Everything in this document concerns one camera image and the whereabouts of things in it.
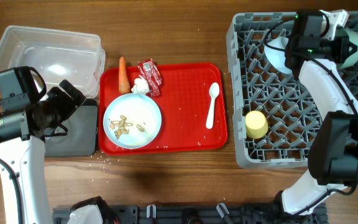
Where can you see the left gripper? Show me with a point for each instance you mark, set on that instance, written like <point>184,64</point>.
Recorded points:
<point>68,104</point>

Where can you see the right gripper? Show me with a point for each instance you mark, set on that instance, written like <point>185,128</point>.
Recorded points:
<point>340,55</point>

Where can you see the green saucer bowl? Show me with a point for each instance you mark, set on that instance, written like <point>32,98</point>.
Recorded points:
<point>347,42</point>

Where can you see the light blue bowl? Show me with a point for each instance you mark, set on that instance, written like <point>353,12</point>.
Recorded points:
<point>276,57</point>

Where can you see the orange carrot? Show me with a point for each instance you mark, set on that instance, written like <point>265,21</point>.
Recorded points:
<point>124,86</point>

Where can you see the large white plate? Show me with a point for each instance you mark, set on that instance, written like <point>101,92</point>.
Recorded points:
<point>138,109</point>

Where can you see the white tissue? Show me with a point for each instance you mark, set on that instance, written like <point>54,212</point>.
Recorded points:
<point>141,86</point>

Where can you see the yellow cup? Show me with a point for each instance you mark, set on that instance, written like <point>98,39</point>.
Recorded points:
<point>256,124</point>

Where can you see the red snack wrapper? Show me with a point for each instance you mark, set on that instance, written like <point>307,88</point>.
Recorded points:
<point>149,71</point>

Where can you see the white plastic spoon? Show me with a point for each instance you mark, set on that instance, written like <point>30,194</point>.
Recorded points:
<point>214,91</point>

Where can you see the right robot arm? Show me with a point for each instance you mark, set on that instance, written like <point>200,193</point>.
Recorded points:
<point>318,46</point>

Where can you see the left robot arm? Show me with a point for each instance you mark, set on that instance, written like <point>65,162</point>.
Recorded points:
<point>25,114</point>

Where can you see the grey dishwasher rack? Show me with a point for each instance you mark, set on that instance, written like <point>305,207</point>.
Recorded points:
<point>292,115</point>

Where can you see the black plastic tray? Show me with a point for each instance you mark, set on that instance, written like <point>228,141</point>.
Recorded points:
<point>81,136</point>

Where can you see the clear plastic storage bin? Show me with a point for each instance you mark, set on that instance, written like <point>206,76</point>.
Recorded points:
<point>56,54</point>

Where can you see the peanut shell scraps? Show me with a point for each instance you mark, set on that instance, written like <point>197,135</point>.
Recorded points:
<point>122,126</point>

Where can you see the red serving tray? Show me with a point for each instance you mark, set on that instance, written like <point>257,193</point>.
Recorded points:
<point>184,104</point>

